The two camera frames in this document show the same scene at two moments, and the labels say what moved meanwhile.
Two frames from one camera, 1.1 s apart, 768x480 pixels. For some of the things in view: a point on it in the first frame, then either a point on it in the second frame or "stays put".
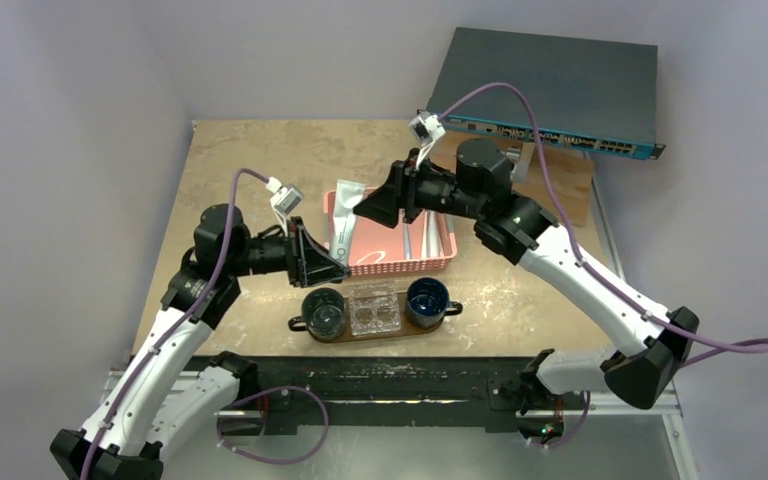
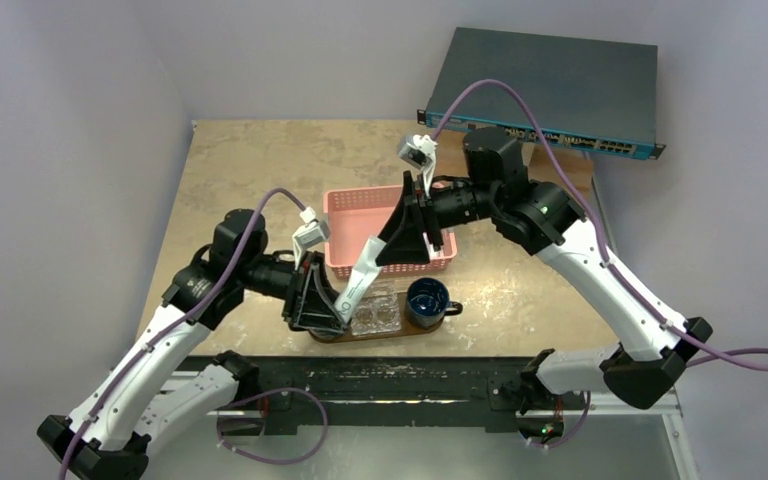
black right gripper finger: (397, 196) → (404, 236)
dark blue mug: (428, 303) stays put
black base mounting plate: (406, 394) stays put
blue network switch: (589, 91) stays put
